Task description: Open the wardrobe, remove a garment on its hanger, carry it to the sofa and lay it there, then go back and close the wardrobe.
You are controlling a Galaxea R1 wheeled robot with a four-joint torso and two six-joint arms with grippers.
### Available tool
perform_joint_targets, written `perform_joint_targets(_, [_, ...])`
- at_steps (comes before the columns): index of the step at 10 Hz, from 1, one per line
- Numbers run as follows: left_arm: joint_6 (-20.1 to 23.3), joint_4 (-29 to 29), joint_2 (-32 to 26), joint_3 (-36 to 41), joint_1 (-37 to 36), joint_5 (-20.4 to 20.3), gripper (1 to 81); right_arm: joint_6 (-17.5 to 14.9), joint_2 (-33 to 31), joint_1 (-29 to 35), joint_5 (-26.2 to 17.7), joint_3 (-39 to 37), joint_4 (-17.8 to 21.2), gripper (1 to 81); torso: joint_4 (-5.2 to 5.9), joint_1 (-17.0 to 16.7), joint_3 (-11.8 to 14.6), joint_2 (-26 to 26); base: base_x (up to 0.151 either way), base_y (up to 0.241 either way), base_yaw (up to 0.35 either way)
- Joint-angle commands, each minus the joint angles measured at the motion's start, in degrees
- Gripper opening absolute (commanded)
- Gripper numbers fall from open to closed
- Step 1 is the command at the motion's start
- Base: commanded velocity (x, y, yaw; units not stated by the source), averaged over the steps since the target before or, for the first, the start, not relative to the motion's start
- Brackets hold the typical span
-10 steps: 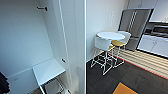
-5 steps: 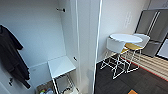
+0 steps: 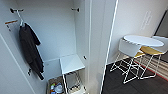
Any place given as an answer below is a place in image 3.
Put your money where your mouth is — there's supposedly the white wardrobe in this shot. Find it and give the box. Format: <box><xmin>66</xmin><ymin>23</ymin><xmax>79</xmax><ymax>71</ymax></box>
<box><xmin>0</xmin><ymin>0</ymin><xmax>118</xmax><ymax>94</ymax></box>

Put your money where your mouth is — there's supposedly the black wardrobe hook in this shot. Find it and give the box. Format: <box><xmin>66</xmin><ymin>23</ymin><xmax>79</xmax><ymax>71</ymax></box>
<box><xmin>70</xmin><ymin>7</ymin><xmax>81</xmax><ymax>13</ymax></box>
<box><xmin>9</xmin><ymin>7</ymin><xmax>25</xmax><ymax>15</ymax></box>

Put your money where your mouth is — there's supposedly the brown storage box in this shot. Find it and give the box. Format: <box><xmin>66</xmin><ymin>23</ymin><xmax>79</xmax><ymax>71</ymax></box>
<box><xmin>47</xmin><ymin>75</ymin><xmax>68</xmax><ymax>94</ymax></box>

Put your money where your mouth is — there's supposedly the clear white bag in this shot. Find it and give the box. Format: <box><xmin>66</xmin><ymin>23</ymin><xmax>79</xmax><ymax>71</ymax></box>
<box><xmin>54</xmin><ymin>83</ymin><xmax>64</xmax><ymax>94</ymax></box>

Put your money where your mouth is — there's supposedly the small blue item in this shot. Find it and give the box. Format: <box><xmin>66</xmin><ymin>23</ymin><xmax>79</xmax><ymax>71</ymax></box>
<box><xmin>49</xmin><ymin>83</ymin><xmax>56</xmax><ymax>94</ymax></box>

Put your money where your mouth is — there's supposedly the black garment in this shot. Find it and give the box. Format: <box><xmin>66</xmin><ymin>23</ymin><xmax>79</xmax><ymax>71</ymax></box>
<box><xmin>18</xmin><ymin>22</ymin><xmax>45</xmax><ymax>82</ymax></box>

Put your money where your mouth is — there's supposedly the white round table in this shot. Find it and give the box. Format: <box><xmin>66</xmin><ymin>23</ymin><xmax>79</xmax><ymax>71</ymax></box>
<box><xmin>122</xmin><ymin>34</ymin><xmax>165</xmax><ymax>49</ymax></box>

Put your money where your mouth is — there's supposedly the white plastic hanger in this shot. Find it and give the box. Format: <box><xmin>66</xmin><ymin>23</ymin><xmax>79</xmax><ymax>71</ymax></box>
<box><xmin>15</xmin><ymin>11</ymin><xmax>28</xmax><ymax>29</ymax></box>

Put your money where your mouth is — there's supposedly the orange white warning sticker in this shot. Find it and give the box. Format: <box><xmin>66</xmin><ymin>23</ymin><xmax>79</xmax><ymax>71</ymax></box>
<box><xmin>4</xmin><ymin>19</ymin><xmax>19</xmax><ymax>32</ymax></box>

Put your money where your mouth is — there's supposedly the pale wire frame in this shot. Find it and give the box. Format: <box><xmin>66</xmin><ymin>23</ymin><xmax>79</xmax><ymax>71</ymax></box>
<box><xmin>63</xmin><ymin>70</ymin><xmax>86</xmax><ymax>94</ymax></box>

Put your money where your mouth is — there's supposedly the yellow wire-leg stool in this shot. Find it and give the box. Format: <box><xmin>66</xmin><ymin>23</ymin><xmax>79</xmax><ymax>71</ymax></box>
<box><xmin>133</xmin><ymin>45</ymin><xmax>167</xmax><ymax>80</ymax></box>

